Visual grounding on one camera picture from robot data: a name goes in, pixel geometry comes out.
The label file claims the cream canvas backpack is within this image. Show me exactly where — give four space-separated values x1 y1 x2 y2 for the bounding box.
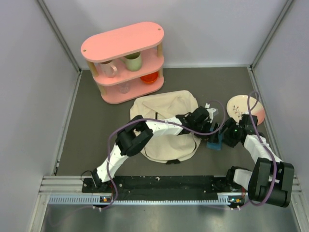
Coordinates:
130 90 201 164

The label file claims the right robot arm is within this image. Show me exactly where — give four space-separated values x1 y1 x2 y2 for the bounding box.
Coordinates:
220 114 295 207

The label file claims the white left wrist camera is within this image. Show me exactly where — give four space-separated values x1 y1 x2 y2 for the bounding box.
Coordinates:
205 103 219 121

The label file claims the pink mug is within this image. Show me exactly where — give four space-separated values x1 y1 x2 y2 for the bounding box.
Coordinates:
99 60 118 78

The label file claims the clear glass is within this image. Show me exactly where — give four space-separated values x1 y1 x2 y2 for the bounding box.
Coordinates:
118 82 130 94

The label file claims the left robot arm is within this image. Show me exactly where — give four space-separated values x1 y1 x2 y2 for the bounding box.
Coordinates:
91 106 218 192

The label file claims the grey cable duct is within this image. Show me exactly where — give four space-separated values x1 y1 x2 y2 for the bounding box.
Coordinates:
48 193 244 206

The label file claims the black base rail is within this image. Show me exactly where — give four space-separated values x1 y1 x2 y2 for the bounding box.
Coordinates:
82 175 242 202

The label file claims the orange bowl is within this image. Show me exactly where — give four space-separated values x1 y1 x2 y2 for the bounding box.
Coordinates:
140 72 159 84

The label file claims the pink three-tier shelf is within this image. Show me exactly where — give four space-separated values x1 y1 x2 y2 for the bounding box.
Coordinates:
81 22 165 104

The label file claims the green mug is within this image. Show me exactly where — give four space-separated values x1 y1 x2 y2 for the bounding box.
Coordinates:
120 52 142 72

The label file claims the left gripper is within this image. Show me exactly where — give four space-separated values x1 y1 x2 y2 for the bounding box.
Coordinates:
193 119 219 145

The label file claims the cream and pink plate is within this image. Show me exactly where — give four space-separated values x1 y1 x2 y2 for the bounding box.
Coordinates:
226 95 266 125

